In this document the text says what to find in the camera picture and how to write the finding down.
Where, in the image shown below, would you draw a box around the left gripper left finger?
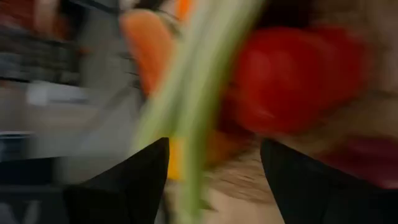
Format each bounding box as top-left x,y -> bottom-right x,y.
63,136 -> 170,224

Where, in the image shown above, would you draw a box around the orange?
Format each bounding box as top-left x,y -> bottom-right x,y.
175,0 -> 195,20

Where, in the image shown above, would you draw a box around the red tomato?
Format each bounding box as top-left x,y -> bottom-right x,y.
119,9 -> 175,97

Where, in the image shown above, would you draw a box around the yellow bell pepper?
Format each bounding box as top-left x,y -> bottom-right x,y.
167,136 -> 187,181

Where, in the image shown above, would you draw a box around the round woven mat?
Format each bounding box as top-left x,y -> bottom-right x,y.
203,136 -> 282,203

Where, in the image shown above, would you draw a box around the green white celery stalk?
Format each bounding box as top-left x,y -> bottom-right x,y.
130,0 -> 268,224

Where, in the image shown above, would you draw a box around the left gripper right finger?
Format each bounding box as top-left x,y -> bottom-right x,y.
260,138 -> 398,224

